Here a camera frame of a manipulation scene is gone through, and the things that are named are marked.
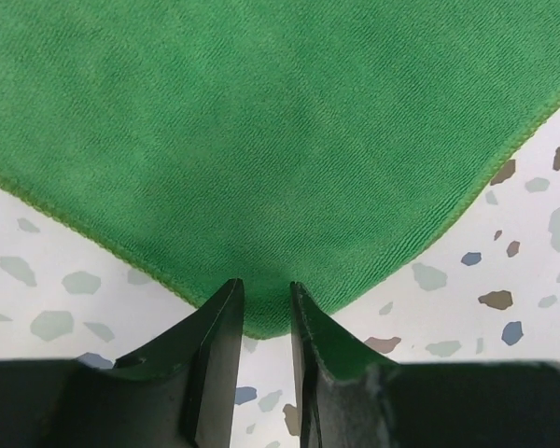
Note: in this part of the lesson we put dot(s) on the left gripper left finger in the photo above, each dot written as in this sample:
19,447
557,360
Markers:
177,390

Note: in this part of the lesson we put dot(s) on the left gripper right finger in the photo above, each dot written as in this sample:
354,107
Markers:
348,395

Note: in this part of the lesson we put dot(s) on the green towel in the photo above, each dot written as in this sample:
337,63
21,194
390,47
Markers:
326,142

